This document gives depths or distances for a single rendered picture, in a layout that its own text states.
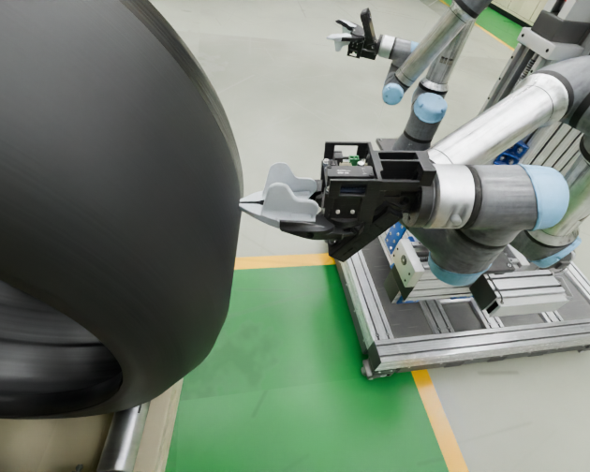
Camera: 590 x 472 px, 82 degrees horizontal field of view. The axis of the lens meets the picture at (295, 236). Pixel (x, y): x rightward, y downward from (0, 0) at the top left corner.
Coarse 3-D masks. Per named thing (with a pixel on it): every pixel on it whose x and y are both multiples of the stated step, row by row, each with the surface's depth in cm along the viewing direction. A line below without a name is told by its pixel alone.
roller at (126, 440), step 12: (132, 408) 48; (144, 408) 50; (120, 420) 47; (132, 420) 47; (144, 420) 49; (120, 432) 46; (132, 432) 47; (108, 444) 45; (120, 444) 45; (132, 444) 46; (108, 456) 44; (120, 456) 45; (132, 456) 46; (96, 468) 44; (108, 468) 43; (120, 468) 44; (132, 468) 45
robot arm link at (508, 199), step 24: (480, 168) 38; (504, 168) 38; (528, 168) 38; (480, 192) 36; (504, 192) 36; (528, 192) 36; (552, 192) 36; (480, 216) 37; (504, 216) 37; (528, 216) 37; (552, 216) 37; (480, 240) 41; (504, 240) 40
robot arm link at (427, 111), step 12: (420, 96) 126; (432, 96) 127; (420, 108) 124; (432, 108) 123; (444, 108) 124; (408, 120) 132; (420, 120) 126; (432, 120) 125; (408, 132) 132; (420, 132) 129; (432, 132) 129
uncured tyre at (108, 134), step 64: (0, 0) 18; (64, 0) 22; (128, 0) 27; (0, 64) 17; (64, 64) 19; (128, 64) 24; (192, 64) 32; (0, 128) 17; (64, 128) 18; (128, 128) 21; (192, 128) 29; (0, 192) 17; (64, 192) 19; (128, 192) 21; (192, 192) 26; (0, 256) 19; (64, 256) 20; (128, 256) 22; (192, 256) 26; (0, 320) 54; (64, 320) 57; (128, 320) 25; (192, 320) 29; (0, 384) 48; (64, 384) 50; (128, 384) 34
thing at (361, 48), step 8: (352, 32) 127; (360, 32) 128; (360, 40) 127; (376, 40) 129; (352, 48) 131; (360, 48) 129; (368, 48) 131; (376, 48) 127; (352, 56) 132; (360, 56) 132; (368, 56) 132
